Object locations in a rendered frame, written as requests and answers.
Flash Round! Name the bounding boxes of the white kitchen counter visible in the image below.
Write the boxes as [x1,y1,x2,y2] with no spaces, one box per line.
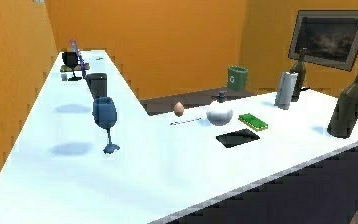
[0,49,358,224]

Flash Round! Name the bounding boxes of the brown egg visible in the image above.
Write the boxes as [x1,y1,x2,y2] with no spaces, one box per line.
[173,101,185,118]

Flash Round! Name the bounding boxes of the thin dark butter knife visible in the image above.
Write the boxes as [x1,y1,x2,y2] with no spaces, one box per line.
[169,117,203,126]

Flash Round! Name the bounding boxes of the white bowl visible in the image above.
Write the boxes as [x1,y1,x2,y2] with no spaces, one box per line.
[205,106,234,127]

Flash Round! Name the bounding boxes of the black flat phone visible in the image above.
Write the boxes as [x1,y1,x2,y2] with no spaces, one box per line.
[215,128,261,149]

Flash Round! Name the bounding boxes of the green recycling bin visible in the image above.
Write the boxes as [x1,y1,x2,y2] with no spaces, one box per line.
[227,65,250,93]

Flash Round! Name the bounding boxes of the green sponge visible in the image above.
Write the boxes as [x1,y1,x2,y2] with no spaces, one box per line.
[238,112,269,132]

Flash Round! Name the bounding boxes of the blue wine glass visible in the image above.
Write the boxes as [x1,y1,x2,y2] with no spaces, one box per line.
[92,96,121,155]

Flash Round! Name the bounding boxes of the dark grey cup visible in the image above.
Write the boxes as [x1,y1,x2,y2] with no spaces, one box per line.
[85,72,108,101]

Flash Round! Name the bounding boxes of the grey paper towel roll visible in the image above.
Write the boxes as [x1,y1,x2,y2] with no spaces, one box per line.
[274,71,299,110]

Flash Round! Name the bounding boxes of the purple spray bottle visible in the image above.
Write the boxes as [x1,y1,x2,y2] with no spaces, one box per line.
[69,39,88,78]

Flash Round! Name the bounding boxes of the flat olive plate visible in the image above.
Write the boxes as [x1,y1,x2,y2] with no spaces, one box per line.
[60,64,83,73]

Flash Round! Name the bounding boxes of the black wine glass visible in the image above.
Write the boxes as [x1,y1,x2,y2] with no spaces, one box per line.
[61,51,83,82]

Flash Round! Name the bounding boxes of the dark green wine bottle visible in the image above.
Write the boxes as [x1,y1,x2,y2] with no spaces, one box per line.
[289,47,309,103]
[326,63,358,139]

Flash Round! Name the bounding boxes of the framed dark wall picture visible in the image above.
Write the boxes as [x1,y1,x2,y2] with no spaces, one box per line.
[288,9,358,72]

